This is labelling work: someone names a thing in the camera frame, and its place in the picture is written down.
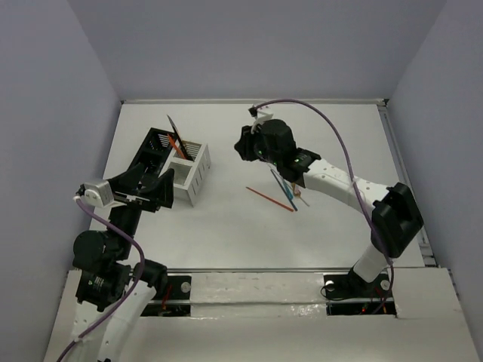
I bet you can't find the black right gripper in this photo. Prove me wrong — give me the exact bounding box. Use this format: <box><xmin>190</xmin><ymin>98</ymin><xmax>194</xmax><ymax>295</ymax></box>
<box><xmin>235</xmin><ymin>121</ymin><xmax>281</xmax><ymax>167</ymax></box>

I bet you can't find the orange chopstick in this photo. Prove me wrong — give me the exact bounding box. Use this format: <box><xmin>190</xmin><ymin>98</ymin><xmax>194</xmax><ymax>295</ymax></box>
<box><xmin>245</xmin><ymin>186</ymin><xmax>295</xmax><ymax>212</ymax></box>

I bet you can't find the white front panel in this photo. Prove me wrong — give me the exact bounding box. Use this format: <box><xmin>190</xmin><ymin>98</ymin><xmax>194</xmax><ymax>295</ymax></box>
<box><xmin>41</xmin><ymin>266</ymin><xmax>476</xmax><ymax>362</ymax></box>

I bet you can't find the gold metal fork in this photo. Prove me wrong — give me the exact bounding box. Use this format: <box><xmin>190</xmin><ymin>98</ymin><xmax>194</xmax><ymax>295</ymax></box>
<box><xmin>290</xmin><ymin>183</ymin><xmax>301</xmax><ymax>198</ymax></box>

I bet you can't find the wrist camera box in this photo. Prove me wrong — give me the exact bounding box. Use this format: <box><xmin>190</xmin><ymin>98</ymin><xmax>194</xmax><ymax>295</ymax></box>
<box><xmin>248</xmin><ymin>106</ymin><xmax>273</xmax><ymax>133</ymax></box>
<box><xmin>76</xmin><ymin>179</ymin><xmax>122</xmax><ymax>208</ymax></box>

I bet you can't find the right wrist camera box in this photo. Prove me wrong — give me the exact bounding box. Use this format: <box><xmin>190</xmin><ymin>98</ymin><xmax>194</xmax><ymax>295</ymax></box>
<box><xmin>248</xmin><ymin>106</ymin><xmax>273</xmax><ymax>133</ymax></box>

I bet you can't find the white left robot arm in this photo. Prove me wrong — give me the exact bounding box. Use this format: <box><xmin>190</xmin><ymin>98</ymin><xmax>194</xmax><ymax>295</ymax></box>
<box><xmin>58</xmin><ymin>163</ymin><xmax>175</xmax><ymax>361</ymax></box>

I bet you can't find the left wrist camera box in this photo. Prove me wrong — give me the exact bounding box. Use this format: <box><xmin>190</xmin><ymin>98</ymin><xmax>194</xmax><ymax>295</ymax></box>
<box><xmin>76</xmin><ymin>179</ymin><xmax>122</xmax><ymax>208</ymax></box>

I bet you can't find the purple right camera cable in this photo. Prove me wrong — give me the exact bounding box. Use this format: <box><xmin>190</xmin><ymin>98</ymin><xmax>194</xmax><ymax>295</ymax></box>
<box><xmin>252</xmin><ymin>98</ymin><xmax>395</xmax><ymax>314</ymax></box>

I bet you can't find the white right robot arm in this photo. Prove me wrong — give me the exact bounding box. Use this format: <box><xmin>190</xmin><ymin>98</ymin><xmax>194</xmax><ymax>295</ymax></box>
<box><xmin>234</xmin><ymin>119</ymin><xmax>423</xmax><ymax>300</ymax></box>

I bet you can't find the black slotted container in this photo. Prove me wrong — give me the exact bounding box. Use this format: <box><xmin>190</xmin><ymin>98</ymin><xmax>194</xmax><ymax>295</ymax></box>
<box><xmin>128</xmin><ymin>127</ymin><xmax>175</xmax><ymax>186</ymax></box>

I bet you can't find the white slotted container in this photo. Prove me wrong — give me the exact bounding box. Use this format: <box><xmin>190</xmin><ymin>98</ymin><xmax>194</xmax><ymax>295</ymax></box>
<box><xmin>163</xmin><ymin>141</ymin><xmax>211</xmax><ymax>207</ymax></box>

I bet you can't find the blue chopstick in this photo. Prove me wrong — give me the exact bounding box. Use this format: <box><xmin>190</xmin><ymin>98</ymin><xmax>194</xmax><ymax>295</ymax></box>
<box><xmin>270</xmin><ymin>169</ymin><xmax>298</xmax><ymax>211</ymax></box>

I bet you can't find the silver steel knife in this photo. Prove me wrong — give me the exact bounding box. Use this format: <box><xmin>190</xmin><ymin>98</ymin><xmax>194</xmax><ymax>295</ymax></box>
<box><xmin>167</xmin><ymin>115</ymin><xmax>193</xmax><ymax>161</ymax></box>

